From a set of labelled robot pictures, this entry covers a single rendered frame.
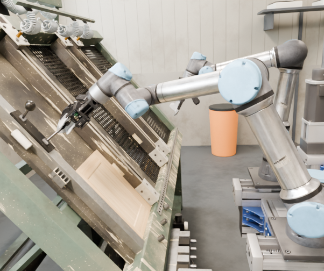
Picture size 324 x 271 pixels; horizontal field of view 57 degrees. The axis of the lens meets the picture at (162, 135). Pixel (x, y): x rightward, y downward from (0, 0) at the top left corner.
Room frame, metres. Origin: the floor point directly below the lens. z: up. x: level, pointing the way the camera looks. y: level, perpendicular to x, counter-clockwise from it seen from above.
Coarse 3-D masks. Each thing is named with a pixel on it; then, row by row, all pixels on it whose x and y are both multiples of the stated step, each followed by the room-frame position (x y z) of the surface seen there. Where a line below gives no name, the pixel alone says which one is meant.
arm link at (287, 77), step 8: (288, 40) 1.50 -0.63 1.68; (280, 72) 1.48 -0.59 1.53; (288, 72) 1.45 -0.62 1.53; (296, 72) 1.44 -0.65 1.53; (280, 80) 1.47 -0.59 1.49; (288, 80) 1.45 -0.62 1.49; (296, 80) 1.46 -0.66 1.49; (280, 88) 1.47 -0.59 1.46; (288, 88) 1.45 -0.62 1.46; (280, 96) 1.46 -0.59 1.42; (288, 96) 1.45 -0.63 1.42; (280, 104) 1.46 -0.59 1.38; (288, 104) 1.46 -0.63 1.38; (280, 112) 1.46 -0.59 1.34; (288, 112) 1.46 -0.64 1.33; (288, 128) 1.46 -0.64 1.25
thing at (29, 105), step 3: (27, 102) 1.04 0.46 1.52; (30, 102) 1.04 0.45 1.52; (33, 102) 1.05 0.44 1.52; (24, 105) 1.04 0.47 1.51; (27, 105) 1.04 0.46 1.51; (30, 105) 1.04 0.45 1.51; (33, 105) 1.04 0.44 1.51; (27, 108) 1.04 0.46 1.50; (30, 108) 1.04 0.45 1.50; (33, 108) 1.04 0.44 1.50; (27, 111) 1.07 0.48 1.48; (24, 114) 1.08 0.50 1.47; (21, 117) 1.10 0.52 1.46; (24, 117) 1.10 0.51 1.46; (24, 120) 1.10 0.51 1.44
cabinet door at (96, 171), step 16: (96, 160) 1.34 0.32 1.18; (96, 176) 1.24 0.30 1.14; (112, 176) 1.35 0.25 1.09; (112, 192) 1.24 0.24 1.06; (128, 192) 1.34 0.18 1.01; (112, 208) 1.14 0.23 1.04; (128, 208) 1.23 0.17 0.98; (144, 208) 1.33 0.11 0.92; (128, 224) 1.13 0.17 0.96; (144, 224) 1.22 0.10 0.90
